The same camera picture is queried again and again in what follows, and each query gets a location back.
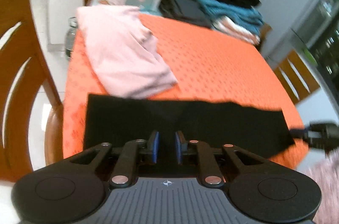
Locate glass door cabinet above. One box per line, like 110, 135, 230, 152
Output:
295, 0, 338, 100

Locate water bottle on floor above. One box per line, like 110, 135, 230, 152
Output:
64, 17, 78, 59

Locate light pink folded cloth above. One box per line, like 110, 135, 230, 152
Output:
213, 16, 260, 46

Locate purple fluffy sleeve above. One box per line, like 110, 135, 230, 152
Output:
306, 154, 339, 224

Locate near wooden chair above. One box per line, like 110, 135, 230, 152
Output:
1, 0, 63, 182

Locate orange floral table mat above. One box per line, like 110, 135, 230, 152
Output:
63, 7, 303, 157

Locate black garment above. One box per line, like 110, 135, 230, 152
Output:
83, 94, 295, 177

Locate blue knitted sweater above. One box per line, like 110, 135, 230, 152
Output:
196, 0, 264, 35

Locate right side wooden chair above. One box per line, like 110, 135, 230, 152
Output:
274, 50, 320, 105

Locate dark grey folded clothes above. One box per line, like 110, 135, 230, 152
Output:
158, 0, 212, 29

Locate pink folded garment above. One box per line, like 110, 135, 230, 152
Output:
76, 5, 178, 98

